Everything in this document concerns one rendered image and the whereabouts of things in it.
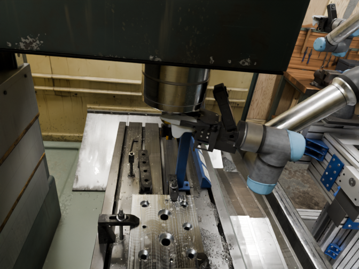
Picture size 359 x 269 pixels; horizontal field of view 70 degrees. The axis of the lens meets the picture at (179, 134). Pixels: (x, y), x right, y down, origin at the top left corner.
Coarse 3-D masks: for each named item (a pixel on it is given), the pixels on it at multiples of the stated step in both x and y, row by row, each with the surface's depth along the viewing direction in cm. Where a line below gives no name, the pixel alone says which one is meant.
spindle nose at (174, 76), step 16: (144, 64) 56; (144, 80) 57; (160, 80) 54; (176, 80) 53; (192, 80) 54; (208, 80) 59; (144, 96) 59; (160, 96) 56; (176, 96) 55; (192, 96) 56; (176, 112) 57
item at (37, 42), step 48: (0, 0) 39; (48, 0) 39; (96, 0) 40; (144, 0) 41; (192, 0) 41; (240, 0) 42; (288, 0) 43; (0, 48) 43; (48, 48) 43; (96, 48) 44; (144, 48) 45; (192, 48) 46; (240, 48) 46; (288, 48) 47
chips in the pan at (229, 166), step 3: (222, 153) 184; (222, 159) 178; (225, 159) 177; (222, 162) 174; (225, 162) 174; (228, 162) 175; (231, 162) 175; (225, 165) 171; (228, 165) 172; (231, 165) 172; (234, 165) 173; (225, 168) 169; (228, 168) 169; (231, 168) 170; (234, 168) 170; (228, 171) 167; (231, 171) 168
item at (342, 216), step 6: (336, 204) 112; (330, 210) 116; (336, 210) 112; (342, 210) 108; (330, 216) 116; (336, 216) 112; (342, 216) 108; (348, 216) 107; (336, 222) 112; (342, 222) 109; (348, 222) 108; (354, 222) 108; (348, 228) 110; (354, 228) 111
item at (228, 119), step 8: (216, 88) 60; (224, 88) 60; (216, 96) 60; (224, 96) 60; (224, 104) 61; (224, 112) 61; (232, 112) 66; (224, 120) 62; (232, 120) 62; (232, 128) 63
